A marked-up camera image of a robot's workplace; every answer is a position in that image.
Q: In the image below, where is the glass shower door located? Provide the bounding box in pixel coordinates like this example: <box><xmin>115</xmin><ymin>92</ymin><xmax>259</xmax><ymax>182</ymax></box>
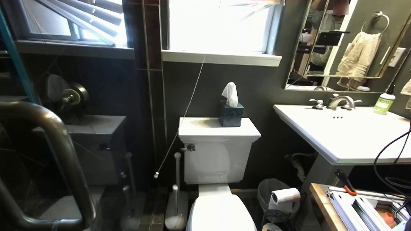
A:
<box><xmin>0</xmin><ymin>0</ymin><xmax>104</xmax><ymax>231</ymax></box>

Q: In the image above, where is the dark teal tissue box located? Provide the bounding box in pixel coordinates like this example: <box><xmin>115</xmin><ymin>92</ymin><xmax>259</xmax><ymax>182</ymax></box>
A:
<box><xmin>218</xmin><ymin>100</ymin><xmax>245</xmax><ymax>128</ymax></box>

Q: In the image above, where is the black mesh trash can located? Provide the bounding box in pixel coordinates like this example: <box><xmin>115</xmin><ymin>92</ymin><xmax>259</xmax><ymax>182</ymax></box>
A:
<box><xmin>257</xmin><ymin>177</ymin><xmax>302</xmax><ymax>228</ymax></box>

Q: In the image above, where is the grey sink supply pipe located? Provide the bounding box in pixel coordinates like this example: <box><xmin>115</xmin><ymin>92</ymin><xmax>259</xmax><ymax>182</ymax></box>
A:
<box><xmin>285</xmin><ymin>151</ymin><xmax>311</xmax><ymax>184</ymax></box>

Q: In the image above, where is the wall mirror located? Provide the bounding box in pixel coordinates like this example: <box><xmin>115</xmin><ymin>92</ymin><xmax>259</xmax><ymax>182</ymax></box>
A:
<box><xmin>284</xmin><ymin>0</ymin><xmax>411</xmax><ymax>94</ymax></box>

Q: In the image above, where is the bronze shower valve knob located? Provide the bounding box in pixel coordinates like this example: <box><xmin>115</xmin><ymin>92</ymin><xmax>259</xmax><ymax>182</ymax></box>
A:
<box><xmin>59</xmin><ymin>82</ymin><xmax>91</xmax><ymax>110</ymax></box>

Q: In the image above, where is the white tissue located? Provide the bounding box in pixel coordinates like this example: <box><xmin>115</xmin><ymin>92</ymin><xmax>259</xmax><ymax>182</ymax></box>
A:
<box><xmin>219</xmin><ymin>80</ymin><xmax>241</xmax><ymax>107</ymax></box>

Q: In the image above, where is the white pedestal sink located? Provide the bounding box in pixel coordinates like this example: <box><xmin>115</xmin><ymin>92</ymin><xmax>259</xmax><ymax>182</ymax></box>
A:
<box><xmin>273</xmin><ymin>102</ymin><xmax>411</xmax><ymax>231</ymax></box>

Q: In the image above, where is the orange-handled tool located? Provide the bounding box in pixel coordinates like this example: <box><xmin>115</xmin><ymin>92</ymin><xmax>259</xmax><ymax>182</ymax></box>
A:
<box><xmin>334</xmin><ymin>169</ymin><xmax>359</xmax><ymax>197</ymax></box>

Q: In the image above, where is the black cable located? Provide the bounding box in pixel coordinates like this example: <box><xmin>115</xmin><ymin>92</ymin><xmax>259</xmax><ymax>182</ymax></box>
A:
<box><xmin>372</xmin><ymin>128</ymin><xmax>411</xmax><ymax>196</ymax></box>

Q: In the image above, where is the chrome faucet spout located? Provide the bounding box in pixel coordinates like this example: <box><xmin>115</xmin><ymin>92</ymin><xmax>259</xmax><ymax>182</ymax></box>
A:
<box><xmin>327</xmin><ymin>93</ymin><xmax>357</xmax><ymax>111</ymax></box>

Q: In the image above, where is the white toilet brush set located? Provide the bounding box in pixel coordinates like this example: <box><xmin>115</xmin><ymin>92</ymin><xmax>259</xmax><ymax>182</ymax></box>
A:
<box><xmin>164</xmin><ymin>151</ymin><xmax>190</xmax><ymax>231</ymax></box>

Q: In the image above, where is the metal shower door handle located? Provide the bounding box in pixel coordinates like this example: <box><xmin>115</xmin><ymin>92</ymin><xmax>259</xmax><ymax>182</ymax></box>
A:
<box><xmin>0</xmin><ymin>98</ymin><xmax>99</xmax><ymax>231</ymax></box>

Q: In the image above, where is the small white container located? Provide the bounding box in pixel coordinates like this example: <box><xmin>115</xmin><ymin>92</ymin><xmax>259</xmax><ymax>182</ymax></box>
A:
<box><xmin>399</xmin><ymin>78</ymin><xmax>411</xmax><ymax>97</ymax></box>

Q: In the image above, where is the green soap bottle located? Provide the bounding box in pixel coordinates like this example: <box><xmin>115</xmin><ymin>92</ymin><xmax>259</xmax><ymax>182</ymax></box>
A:
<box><xmin>374</xmin><ymin>83</ymin><xmax>398</xmax><ymax>116</ymax></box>

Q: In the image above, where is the aluminium frame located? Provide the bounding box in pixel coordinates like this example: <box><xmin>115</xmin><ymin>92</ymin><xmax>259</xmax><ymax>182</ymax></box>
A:
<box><xmin>326</xmin><ymin>183</ymin><xmax>411</xmax><ymax>231</ymax></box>

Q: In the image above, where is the white toilet paper roll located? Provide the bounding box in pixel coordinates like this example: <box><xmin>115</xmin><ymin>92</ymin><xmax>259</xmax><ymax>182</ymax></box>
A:
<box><xmin>267</xmin><ymin>185</ymin><xmax>303</xmax><ymax>214</ymax></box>
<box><xmin>260</xmin><ymin>221</ymin><xmax>285</xmax><ymax>231</ymax></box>

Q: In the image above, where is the wooden board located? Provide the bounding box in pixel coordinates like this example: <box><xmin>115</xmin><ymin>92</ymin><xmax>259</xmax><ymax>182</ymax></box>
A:
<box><xmin>309</xmin><ymin>182</ymin><xmax>350</xmax><ymax>231</ymax></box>

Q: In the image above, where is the thin white blind cord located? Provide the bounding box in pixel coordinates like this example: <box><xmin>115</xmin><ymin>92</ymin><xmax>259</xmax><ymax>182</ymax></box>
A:
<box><xmin>151</xmin><ymin>56</ymin><xmax>207</xmax><ymax>179</ymax></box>

